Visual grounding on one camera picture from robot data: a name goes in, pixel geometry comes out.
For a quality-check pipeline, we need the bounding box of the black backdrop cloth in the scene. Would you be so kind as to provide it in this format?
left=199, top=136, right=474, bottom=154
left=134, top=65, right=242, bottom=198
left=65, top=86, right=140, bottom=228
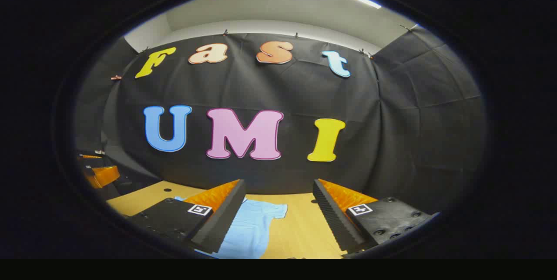
left=74, top=25, right=486, bottom=215

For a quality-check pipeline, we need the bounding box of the light blue T-shirt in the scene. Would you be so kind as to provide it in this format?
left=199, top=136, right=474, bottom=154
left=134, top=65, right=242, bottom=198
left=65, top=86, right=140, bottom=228
left=174, top=196, right=288, bottom=259

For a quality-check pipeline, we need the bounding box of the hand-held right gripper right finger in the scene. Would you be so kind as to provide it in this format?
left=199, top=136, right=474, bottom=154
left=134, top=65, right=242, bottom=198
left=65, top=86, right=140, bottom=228
left=312, top=179, right=440, bottom=260

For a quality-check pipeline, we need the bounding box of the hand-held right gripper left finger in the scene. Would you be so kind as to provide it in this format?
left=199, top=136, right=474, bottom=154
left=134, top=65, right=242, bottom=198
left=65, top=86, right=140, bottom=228
left=126, top=179, right=247, bottom=255

